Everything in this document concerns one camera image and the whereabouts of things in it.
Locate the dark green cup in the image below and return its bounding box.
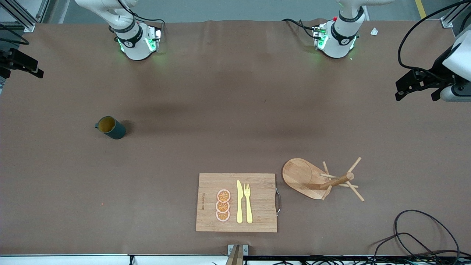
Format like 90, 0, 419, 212
95, 116, 127, 140

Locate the wooden cup rack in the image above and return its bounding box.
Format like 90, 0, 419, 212
282, 157, 365, 202

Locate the brown table cover sheet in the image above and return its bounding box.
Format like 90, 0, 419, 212
0, 20, 471, 256

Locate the wooden cutting board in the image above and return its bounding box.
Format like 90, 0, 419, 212
195, 173, 282, 233

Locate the yellow plastic fork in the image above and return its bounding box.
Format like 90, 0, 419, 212
244, 183, 254, 224

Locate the yellow plastic knife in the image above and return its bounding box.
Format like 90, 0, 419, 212
236, 180, 244, 224

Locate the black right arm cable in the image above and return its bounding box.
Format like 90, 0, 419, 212
0, 24, 30, 45

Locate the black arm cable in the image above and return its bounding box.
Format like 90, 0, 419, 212
0, 24, 30, 45
397, 0, 471, 80

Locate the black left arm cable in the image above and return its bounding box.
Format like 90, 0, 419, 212
397, 0, 471, 80

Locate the aluminium frame post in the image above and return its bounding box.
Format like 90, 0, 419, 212
440, 0, 471, 29
0, 0, 50, 33

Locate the black looped floor cable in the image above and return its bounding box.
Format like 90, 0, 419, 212
373, 233, 446, 265
394, 210, 460, 258

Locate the black base power cable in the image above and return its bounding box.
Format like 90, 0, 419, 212
118, 0, 166, 35
281, 18, 319, 39

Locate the white table edge rail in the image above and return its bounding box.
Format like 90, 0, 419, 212
0, 254, 229, 265

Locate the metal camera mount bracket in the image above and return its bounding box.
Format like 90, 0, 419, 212
225, 244, 249, 265

